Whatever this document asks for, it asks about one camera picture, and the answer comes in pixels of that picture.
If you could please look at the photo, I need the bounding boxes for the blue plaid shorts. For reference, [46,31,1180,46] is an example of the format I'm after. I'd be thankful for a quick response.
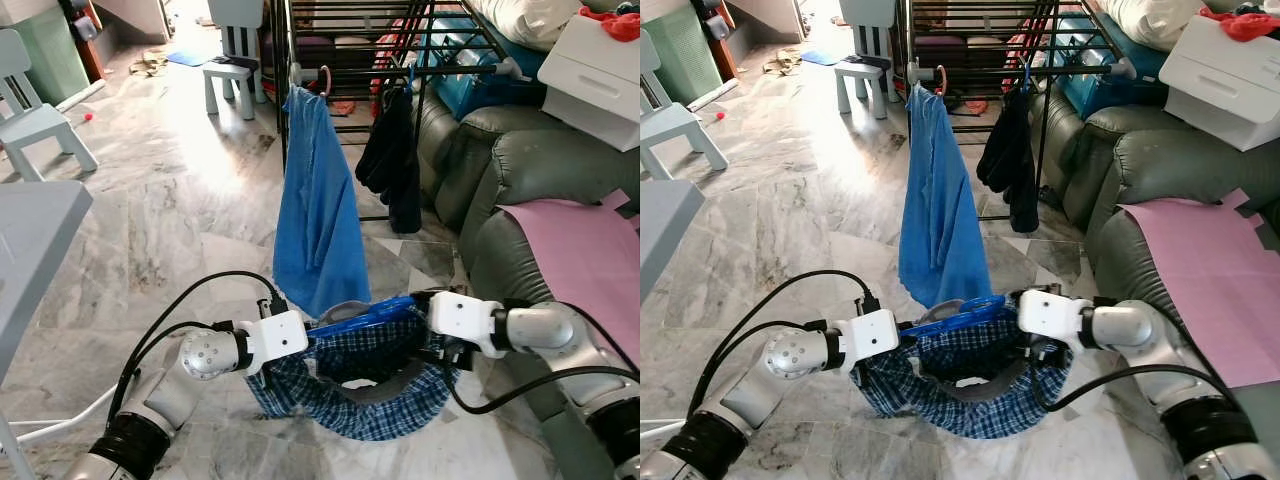
[855,305,1061,441]
[245,305,463,443]

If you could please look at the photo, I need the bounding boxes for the pink sheet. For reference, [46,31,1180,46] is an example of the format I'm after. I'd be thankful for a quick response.
[1117,188,1280,391]
[500,190,641,366]

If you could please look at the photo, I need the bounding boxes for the blue shirt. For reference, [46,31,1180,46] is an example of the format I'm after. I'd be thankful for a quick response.
[897,83,996,309]
[272,85,373,319]

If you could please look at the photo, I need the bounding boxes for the navy garment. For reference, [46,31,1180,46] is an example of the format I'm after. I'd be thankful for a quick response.
[977,85,1043,234]
[355,85,423,234]

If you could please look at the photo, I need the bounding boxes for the dark green leather sofa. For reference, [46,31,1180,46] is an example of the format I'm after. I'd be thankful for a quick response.
[415,85,641,480]
[1040,85,1280,441]

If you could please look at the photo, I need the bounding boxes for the blue suitcase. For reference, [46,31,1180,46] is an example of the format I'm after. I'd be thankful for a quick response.
[1050,15,1166,121]
[425,15,546,121]

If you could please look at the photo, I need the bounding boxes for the black drying rack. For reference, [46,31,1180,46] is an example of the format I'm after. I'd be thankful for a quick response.
[265,0,526,221]
[895,0,1141,221]

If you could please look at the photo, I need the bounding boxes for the white plastic drawer unit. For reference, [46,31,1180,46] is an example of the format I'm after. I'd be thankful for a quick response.
[538,12,641,153]
[1160,12,1280,153]

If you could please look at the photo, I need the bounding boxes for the white pillow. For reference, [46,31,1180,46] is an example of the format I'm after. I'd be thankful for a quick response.
[470,0,586,51]
[1095,0,1206,51]

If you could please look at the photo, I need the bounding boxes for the white tube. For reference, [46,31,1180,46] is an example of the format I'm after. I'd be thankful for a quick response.
[55,78,106,113]
[685,78,741,111]

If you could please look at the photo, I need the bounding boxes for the red cloth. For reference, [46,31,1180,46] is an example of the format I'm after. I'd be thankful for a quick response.
[1198,5,1280,43]
[578,5,641,43]

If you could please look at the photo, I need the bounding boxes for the black orange bag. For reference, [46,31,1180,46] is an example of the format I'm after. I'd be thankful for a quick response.
[690,0,741,81]
[60,0,106,81]

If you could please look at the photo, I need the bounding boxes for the white storage box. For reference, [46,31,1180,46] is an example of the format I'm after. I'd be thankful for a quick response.
[0,0,61,26]

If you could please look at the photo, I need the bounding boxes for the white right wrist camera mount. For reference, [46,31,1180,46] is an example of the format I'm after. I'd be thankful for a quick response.
[1018,288,1093,356]
[428,290,501,359]

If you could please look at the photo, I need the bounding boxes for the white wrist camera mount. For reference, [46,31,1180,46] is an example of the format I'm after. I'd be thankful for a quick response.
[428,290,501,359]
[1018,288,1093,356]
[850,308,901,376]
[258,310,311,376]

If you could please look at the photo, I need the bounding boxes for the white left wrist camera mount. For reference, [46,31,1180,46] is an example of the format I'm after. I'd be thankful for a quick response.
[258,310,311,376]
[850,308,901,376]

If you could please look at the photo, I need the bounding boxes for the short black left arm cable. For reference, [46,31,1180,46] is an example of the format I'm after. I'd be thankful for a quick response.
[712,319,833,401]
[120,319,238,401]

